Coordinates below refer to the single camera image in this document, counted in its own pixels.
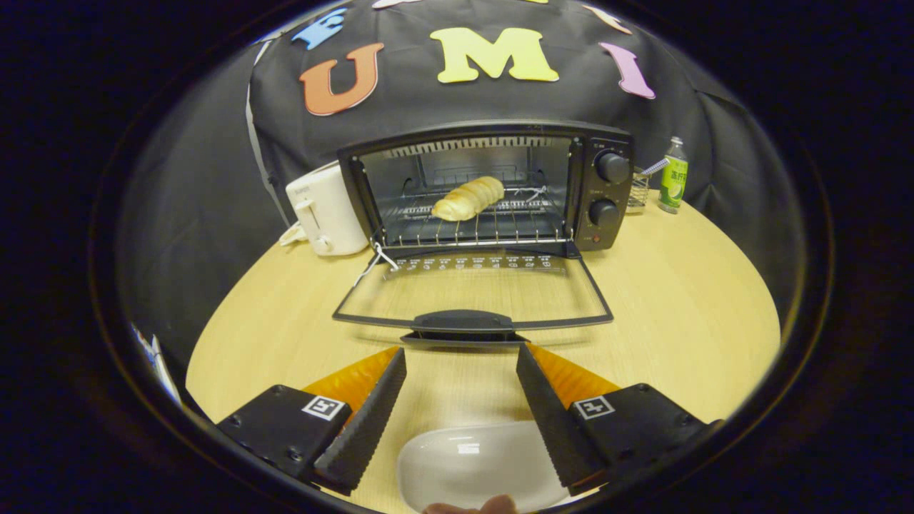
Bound white pop-up toaster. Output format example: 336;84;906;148
285;161;370;257

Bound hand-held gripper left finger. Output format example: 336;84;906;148
216;348;408;495

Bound black backdrop cloth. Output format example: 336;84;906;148
118;0;800;372

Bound green drink bottle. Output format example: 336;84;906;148
658;136;689;215

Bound wire mesh basket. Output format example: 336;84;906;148
627;168;651;215

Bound white plate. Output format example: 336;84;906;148
396;420;572;513

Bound black toaster oven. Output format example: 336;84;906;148
332;119;636;348

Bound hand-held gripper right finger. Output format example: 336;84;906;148
516;343;722;495

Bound golden bread roll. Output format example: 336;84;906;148
431;176;506;222

